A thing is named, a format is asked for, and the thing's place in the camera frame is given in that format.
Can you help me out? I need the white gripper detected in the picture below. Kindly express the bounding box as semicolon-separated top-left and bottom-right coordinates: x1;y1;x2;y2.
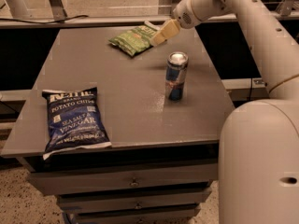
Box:
149;0;205;46

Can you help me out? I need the green jalapeno chip bag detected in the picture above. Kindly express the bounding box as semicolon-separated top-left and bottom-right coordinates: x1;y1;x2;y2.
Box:
109;21;160;57

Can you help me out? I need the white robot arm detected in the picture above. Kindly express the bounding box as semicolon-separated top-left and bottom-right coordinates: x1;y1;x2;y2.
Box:
153;0;299;224

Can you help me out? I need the blue sea salt vinegar chip bag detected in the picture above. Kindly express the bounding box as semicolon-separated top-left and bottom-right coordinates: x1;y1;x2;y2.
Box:
42;87;111;160

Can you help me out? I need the blue silver energy drink can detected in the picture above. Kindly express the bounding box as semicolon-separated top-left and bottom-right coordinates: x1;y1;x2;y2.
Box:
165;51;189;101

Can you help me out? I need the grey metal railing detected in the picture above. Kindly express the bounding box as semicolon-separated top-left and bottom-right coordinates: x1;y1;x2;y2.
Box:
0;0;299;30

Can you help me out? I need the grey drawer cabinet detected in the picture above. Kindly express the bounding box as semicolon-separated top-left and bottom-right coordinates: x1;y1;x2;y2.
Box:
0;23;236;224

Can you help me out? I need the white pipe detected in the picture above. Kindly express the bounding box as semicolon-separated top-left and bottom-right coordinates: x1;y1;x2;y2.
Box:
5;0;30;19

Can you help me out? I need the top grey drawer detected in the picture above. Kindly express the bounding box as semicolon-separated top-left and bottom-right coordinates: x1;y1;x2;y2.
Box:
28;160;218;195

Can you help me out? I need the grey drawer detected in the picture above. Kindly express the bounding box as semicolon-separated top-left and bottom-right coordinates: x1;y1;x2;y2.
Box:
28;160;218;195
64;204;200;224
58;186;211;214

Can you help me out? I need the middle grey drawer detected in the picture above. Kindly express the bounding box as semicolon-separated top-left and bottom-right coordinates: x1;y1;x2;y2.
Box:
58;186;211;214

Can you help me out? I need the bottom grey drawer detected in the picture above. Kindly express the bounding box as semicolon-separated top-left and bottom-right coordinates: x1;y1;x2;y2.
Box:
64;204;200;224

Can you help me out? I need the black cable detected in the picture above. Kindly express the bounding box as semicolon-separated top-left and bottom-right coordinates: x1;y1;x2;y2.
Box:
0;14;90;25

